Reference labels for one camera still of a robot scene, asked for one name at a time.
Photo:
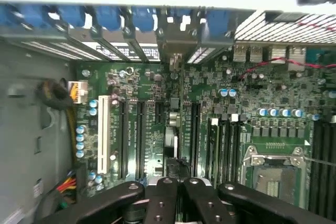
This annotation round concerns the CPU socket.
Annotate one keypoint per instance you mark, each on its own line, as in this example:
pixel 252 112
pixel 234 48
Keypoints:
pixel 275 182

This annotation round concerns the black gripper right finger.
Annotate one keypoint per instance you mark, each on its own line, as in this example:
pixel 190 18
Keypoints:
pixel 207 208

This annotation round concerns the green motherboard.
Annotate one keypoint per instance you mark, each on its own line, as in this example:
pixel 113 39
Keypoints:
pixel 147 82

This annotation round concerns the silver rear port block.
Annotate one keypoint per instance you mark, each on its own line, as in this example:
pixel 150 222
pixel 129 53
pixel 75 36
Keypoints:
pixel 278 54
pixel 246 53
pixel 296 58

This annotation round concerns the white power connector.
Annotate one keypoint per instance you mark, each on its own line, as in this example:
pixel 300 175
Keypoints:
pixel 78 93

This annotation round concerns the thin metal locking lever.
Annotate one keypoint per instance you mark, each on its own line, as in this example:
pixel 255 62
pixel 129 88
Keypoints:
pixel 323 162

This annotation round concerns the short black expansion slot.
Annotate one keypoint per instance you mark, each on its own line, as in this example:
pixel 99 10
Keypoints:
pixel 159 113

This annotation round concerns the black RAM slot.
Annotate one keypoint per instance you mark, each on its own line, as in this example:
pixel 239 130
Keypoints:
pixel 317 169
pixel 235 150
pixel 330 169
pixel 225 150

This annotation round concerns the black open PC case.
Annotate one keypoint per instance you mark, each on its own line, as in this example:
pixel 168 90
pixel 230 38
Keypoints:
pixel 21 129

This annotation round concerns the blue slot retention clip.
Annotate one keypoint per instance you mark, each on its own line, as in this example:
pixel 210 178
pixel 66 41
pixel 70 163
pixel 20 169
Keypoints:
pixel 8 14
pixel 32 15
pixel 142 19
pixel 108 19
pixel 219 23
pixel 72 16

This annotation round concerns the white expansion slot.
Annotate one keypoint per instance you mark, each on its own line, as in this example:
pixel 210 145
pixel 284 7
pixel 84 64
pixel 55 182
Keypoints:
pixel 103 134

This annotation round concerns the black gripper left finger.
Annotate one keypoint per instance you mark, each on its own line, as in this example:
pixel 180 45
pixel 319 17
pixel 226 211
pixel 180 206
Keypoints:
pixel 162 203

